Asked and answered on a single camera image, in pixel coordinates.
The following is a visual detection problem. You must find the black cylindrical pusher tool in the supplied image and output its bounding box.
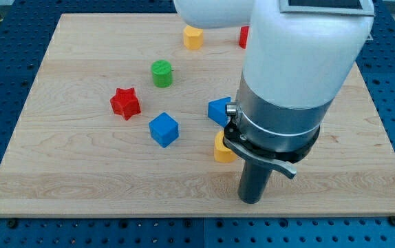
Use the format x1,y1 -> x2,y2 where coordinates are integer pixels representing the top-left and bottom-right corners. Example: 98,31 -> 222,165
237,161 -> 272,204

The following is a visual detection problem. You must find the yellow heart block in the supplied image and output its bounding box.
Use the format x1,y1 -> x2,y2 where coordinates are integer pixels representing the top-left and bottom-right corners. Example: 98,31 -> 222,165
213,131 -> 237,163

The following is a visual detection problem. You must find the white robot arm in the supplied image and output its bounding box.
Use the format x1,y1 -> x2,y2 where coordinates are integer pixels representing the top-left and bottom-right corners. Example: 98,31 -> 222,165
174,0 -> 375,204

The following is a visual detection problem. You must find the blue triangle block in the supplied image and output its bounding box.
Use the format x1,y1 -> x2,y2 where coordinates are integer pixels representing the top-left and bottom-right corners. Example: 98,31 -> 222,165
207,97 -> 231,127

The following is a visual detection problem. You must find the black clamp with lever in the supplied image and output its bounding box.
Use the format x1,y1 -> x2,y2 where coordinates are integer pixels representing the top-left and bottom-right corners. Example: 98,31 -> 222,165
223,121 -> 320,179

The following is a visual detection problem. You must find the blue cube block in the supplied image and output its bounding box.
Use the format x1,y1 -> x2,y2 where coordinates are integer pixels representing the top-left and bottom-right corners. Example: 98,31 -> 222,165
149,112 -> 179,148

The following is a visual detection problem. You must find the wooden board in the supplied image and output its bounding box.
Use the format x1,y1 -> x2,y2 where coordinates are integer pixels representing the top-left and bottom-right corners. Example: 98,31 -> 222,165
0,14 -> 395,218

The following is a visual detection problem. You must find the green cylinder block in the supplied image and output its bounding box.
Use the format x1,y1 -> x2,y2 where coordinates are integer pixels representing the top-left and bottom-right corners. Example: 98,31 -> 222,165
151,60 -> 173,88

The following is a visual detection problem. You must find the red star block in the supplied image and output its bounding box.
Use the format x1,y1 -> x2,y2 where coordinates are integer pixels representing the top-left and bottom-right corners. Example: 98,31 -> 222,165
110,87 -> 142,121

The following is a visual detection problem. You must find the yellow hexagon block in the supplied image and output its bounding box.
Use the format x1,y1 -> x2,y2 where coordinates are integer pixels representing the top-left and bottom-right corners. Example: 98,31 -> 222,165
183,25 -> 204,50

